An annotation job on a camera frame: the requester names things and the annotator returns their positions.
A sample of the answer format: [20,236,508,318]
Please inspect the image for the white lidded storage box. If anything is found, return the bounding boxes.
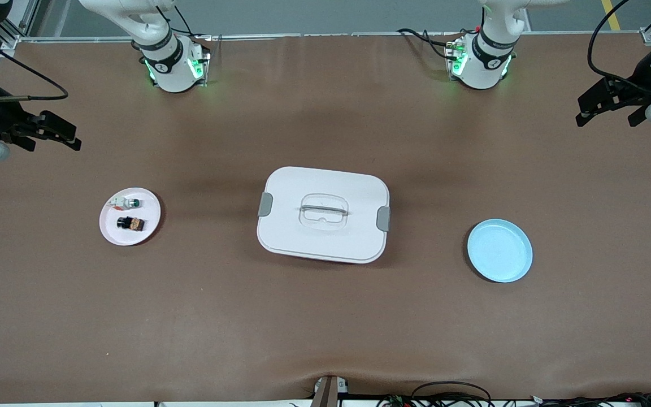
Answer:
[257,166,391,265]

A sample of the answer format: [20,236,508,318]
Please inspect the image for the pink round plate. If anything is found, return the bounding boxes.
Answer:
[99,187,162,246]

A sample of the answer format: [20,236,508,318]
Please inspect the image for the light blue round plate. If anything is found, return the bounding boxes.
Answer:
[467,219,533,283]

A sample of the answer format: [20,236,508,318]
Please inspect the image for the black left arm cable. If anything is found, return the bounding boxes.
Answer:
[587,0,651,94]

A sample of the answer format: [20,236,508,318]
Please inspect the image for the black right base cable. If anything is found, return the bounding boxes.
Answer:
[156,5,213,43]

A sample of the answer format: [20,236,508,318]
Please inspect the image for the black base cable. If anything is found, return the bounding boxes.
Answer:
[156,5,213,43]
[397,27,476,62]

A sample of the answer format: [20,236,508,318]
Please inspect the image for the black left base cable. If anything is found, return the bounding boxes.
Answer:
[397,27,476,62]

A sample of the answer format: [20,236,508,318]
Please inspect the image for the black cable bundle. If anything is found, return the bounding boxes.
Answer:
[529,392,651,407]

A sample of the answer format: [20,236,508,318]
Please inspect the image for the black cable loop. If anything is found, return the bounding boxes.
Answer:
[376,382,496,407]

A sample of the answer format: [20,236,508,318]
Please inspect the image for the brown camera mount bar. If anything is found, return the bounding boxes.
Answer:
[311,375,350,407]

